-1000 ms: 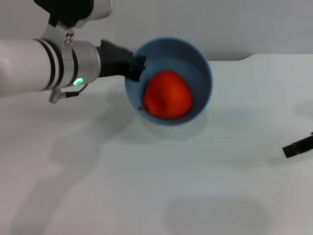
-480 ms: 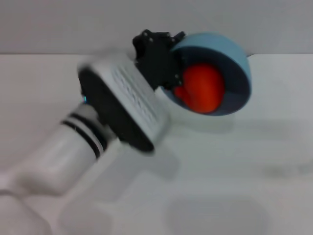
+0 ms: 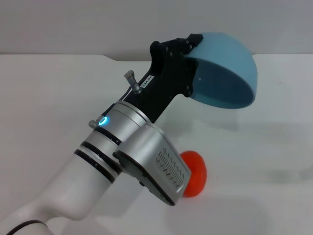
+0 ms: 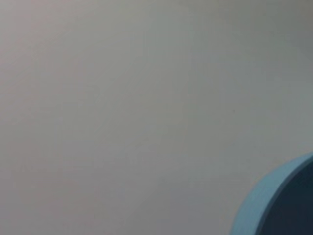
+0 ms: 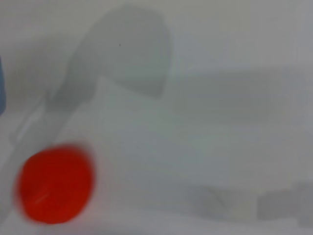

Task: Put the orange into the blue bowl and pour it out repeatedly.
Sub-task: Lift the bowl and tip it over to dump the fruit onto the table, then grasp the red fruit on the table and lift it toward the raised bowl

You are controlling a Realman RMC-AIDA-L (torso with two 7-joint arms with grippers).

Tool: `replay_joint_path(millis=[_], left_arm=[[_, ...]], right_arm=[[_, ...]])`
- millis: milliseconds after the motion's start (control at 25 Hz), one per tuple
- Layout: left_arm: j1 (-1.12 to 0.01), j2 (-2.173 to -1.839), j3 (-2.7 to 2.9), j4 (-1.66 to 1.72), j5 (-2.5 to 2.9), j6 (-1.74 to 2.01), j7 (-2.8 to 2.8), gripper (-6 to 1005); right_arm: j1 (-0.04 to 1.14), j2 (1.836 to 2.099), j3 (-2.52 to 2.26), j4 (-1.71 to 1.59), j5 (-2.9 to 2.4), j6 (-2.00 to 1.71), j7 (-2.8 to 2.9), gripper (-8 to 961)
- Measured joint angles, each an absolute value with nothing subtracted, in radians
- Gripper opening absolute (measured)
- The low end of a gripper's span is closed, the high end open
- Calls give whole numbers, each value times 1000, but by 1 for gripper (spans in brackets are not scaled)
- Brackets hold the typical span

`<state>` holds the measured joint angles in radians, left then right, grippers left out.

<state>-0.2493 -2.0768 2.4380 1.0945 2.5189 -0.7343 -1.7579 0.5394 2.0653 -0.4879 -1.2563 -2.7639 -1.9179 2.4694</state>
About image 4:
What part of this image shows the blue ceramic bowl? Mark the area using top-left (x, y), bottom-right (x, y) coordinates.
top-left (229, 151), bottom-right (313, 235)

